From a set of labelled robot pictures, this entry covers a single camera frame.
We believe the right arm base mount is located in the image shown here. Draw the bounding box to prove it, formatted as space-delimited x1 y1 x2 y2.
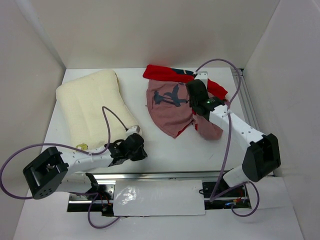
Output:
198 177 251 210

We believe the aluminium front rail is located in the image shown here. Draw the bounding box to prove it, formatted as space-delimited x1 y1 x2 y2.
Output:
93 171 220 181

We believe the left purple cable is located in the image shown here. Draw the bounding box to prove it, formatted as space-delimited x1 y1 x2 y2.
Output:
0 106 132 229

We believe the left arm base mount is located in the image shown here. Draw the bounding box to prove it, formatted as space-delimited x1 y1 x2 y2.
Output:
66 173 116 217

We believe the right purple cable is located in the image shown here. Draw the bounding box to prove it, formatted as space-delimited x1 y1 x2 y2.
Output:
193 58 261 218

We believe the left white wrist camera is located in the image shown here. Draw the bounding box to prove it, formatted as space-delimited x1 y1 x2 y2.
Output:
126 125 141 135

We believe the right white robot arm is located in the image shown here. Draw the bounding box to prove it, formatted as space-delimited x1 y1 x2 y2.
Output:
186 79 281 196

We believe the red printed pillowcase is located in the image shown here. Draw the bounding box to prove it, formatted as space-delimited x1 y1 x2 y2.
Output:
142 64 223 141

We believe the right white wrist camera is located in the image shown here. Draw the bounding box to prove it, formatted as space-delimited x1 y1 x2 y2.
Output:
194 71 209 87

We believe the cream memory foam pillow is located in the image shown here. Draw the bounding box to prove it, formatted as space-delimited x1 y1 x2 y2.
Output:
56 69 138 150

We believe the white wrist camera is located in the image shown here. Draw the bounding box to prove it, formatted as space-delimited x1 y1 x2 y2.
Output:
126 125 141 135
194 71 209 87

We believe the white cover plate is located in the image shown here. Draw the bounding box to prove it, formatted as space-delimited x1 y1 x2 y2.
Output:
113 179 205 217

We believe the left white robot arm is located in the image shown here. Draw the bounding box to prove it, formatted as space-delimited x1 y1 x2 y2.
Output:
22 133 148 200

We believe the aluminium side rail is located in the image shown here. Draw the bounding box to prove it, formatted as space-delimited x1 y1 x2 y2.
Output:
237 68 261 131

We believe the purple cable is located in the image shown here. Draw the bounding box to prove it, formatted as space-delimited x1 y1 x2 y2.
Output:
193 58 261 218
0 106 132 229

